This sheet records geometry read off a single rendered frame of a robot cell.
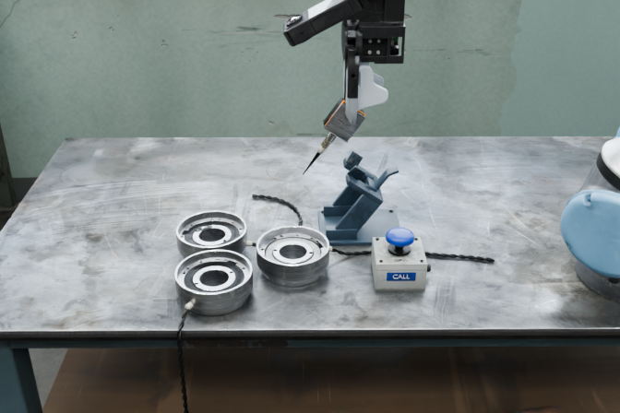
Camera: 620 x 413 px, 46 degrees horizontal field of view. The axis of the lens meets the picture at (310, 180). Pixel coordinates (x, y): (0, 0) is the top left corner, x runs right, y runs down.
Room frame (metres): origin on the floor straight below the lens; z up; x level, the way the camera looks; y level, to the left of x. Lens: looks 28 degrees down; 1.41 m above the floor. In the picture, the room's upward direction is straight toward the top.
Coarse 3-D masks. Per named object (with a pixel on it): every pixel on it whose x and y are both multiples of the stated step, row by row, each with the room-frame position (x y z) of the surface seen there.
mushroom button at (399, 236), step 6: (396, 228) 0.87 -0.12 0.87; (402, 228) 0.87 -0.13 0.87; (390, 234) 0.86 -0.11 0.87; (396, 234) 0.86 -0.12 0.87; (402, 234) 0.86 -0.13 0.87; (408, 234) 0.86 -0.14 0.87; (390, 240) 0.85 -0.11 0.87; (396, 240) 0.85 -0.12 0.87; (402, 240) 0.84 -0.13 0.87; (408, 240) 0.85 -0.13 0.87; (396, 246) 0.86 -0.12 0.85; (402, 246) 0.84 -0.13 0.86
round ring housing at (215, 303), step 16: (192, 256) 0.85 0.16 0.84; (208, 256) 0.86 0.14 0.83; (224, 256) 0.86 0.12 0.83; (240, 256) 0.85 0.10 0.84; (176, 272) 0.81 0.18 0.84; (208, 272) 0.83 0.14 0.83; (224, 272) 0.83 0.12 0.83; (176, 288) 0.79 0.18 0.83; (208, 288) 0.79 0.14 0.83; (224, 288) 0.79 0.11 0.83; (240, 288) 0.78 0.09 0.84; (208, 304) 0.76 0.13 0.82; (224, 304) 0.77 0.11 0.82; (240, 304) 0.79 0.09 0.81
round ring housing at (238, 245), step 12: (192, 216) 0.96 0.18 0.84; (204, 216) 0.97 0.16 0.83; (216, 216) 0.98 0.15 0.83; (228, 216) 0.97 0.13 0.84; (180, 228) 0.94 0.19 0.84; (216, 228) 0.95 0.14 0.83; (240, 228) 0.95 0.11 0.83; (180, 240) 0.89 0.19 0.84; (204, 240) 0.94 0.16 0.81; (216, 240) 0.95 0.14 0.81; (240, 240) 0.90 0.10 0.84; (180, 252) 0.90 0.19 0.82; (192, 252) 0.88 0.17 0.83; (240, 252) 0.90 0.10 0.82
